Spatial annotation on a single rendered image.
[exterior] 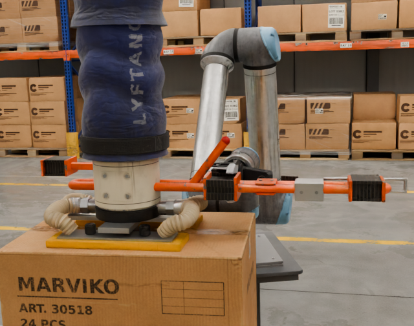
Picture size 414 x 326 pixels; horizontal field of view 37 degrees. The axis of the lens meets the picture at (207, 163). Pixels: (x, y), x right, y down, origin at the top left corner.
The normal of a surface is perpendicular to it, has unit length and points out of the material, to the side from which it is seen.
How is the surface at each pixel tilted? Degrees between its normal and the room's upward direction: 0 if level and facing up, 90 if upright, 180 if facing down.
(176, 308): 90
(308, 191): 90
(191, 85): 90
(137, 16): 69
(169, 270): 90
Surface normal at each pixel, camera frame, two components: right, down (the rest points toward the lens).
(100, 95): -0.37, -0.11
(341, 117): -0.21, 0.24
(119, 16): 0.13, -0.16
